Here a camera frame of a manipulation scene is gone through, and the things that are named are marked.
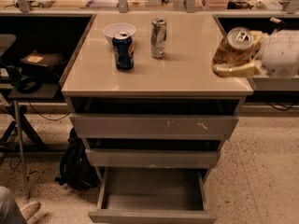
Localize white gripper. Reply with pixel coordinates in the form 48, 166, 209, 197
213, 30, 299, 78

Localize orange soda can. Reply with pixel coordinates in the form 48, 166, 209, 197
213, 27, 254, 65

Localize top grey drawer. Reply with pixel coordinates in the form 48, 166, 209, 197
70, 113, 238, 140

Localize grey drawer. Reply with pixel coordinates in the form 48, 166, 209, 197
70, 113, 238, 140
89, 167, 216, 224
86, 148, 218, 169

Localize tall silver can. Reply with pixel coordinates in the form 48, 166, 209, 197
150, 18, 166, 59

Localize grey drawer cabinet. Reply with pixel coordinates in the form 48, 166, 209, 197
59, 12, 255, 224

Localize blue Pepsi can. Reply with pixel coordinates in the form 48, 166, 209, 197
112, 32, 134, 71

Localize middle grey drawer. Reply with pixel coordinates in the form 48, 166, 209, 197
86, 148, 218, 169

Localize bottom grey drawer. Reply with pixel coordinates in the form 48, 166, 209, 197
89, 167, 216, 224

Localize white stick with tip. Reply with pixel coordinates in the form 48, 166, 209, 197
270, 17, 285, 27

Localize white bowl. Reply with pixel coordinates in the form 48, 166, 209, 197
103, 22, 136, 44

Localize black box with label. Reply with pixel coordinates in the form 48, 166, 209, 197
20, 51, 68, 82

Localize small side table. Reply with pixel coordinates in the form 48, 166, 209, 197
0, 82, 62, 200

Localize black backpack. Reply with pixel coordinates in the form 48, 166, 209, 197
55, 129, 99, 190

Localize black headphones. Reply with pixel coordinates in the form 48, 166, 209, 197
7, 65, 41, 93

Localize person's leg in jeans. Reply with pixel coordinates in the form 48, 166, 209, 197
0, 187, 27, 224

